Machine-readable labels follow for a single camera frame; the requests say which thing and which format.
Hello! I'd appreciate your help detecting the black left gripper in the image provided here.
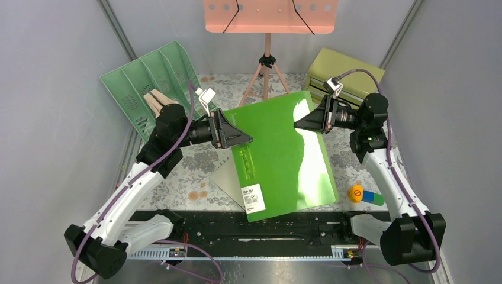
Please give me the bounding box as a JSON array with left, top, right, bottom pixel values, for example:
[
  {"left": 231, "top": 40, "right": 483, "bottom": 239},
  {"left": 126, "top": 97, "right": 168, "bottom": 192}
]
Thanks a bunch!
[{"left": 175, "top": 108, "right": 253, "bottom": 149}]

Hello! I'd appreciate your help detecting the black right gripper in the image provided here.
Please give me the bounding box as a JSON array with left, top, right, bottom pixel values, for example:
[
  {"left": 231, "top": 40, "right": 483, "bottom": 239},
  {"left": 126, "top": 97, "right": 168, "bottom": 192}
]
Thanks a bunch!
[{"left": 294, "top": 95, "right": 365, "bottom": 134}]

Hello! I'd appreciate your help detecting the white sketch pad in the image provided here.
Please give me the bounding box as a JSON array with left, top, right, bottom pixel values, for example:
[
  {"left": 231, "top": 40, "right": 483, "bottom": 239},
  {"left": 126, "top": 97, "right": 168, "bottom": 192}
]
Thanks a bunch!
[{"left": 210, "top": 157, "right": 245, "bottom": 210}]

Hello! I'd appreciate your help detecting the green plastic folder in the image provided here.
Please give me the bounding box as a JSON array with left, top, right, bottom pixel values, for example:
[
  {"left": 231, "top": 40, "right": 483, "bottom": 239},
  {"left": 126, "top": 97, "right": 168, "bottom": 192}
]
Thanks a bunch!
[{"left": 224, "top": 91, "right": 339, "bottom": 222}]

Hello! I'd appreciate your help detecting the purple 52-storey treehouse book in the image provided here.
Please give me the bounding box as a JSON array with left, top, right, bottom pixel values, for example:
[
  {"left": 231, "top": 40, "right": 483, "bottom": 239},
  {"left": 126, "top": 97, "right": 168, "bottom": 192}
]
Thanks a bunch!
[{"left": 143, "top": 93, "right": 162, "bottom": 118}]

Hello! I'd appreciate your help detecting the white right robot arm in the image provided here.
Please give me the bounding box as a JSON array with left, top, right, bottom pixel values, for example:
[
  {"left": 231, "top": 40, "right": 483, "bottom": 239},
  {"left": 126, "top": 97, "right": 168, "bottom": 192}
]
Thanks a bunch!
[{"left": 294, "top": 93, "right": 446, "bottom": 266}]

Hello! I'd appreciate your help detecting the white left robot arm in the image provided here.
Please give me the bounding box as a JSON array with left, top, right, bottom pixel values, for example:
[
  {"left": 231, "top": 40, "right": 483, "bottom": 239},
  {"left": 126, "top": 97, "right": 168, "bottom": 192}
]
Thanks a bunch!
[{"left": 64, "top": 104, "right": 253, "bottom": 283}]

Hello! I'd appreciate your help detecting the yellow-green drawer cabinet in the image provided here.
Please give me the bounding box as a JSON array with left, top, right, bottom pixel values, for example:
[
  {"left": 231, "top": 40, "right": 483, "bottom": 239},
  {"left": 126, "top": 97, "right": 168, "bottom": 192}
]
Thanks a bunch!
[{"left": 304, "top": 47, "right": 385, "bottom": 109}]

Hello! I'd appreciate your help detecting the floral table mat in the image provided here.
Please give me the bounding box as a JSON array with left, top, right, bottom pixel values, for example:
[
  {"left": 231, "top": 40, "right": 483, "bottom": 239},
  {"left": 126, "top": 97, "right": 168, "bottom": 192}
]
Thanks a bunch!
[{"left": 140, "top": 74, "right": 387, "bottom": 211}]

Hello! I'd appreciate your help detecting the yellow blue green toy block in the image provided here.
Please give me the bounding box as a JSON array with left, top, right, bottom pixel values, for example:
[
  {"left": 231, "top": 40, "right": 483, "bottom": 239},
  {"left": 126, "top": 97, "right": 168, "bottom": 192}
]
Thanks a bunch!
[{"left": 348, "top": 184, "right": 385, "bottom": 206}]

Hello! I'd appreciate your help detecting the green plastic file organizer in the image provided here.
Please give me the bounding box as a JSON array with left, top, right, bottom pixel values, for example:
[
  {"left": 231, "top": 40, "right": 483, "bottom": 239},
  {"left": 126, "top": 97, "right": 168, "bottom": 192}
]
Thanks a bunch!
[{"left": 99, "top": 40, "right": 220, "bottom": 144}]

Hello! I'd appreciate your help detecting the pink music stand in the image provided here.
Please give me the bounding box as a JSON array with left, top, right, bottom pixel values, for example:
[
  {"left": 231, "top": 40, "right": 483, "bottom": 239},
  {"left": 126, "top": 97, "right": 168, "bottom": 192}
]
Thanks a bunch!
[{"left": 202, "top": 0, "right": 339, "bottom": 106}]

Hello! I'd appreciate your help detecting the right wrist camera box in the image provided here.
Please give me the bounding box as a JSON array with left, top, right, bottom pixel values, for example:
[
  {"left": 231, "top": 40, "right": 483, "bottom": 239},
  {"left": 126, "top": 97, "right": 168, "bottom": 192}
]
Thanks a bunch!
[{"left": 323, "top": 77, "right": 344, "bottom": 98}]

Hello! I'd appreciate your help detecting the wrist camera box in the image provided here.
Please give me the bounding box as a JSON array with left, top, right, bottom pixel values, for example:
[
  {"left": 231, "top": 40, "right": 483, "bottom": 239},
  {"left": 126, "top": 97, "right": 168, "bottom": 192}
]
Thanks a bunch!
[
  {"left": 195, "top": 88, "right": 216, "bottom": 115},
  {"left": 323, "top": 77, "right": 344, "bottom": 98}
]

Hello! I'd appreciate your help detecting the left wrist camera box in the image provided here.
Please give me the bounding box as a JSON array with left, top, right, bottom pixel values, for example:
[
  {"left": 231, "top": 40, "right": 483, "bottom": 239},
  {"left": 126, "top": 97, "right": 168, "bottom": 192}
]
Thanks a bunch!
[{"left": 195, "top": 88, "right": 216, "bottom": 115}]

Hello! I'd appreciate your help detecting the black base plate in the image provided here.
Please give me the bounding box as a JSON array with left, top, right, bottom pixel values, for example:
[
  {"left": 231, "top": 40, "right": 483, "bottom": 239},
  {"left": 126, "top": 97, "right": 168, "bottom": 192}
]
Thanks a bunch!
[{"left": 129, "top": 209, "right": 360, "bottom": 254}]

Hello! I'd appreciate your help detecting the grey cable duct rail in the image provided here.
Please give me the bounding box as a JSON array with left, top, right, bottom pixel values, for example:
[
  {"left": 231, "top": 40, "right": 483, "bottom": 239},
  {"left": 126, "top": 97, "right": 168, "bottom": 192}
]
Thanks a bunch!
[{"left": 127, "top": 245, "right": 359, "bottom": 262}]

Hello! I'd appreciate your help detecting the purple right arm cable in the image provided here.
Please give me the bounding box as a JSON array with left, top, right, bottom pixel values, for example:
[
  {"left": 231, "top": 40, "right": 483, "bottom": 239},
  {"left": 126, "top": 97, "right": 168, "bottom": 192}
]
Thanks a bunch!
[{"left": 339, "top": 69, "right": 442, "bottom": 284}]

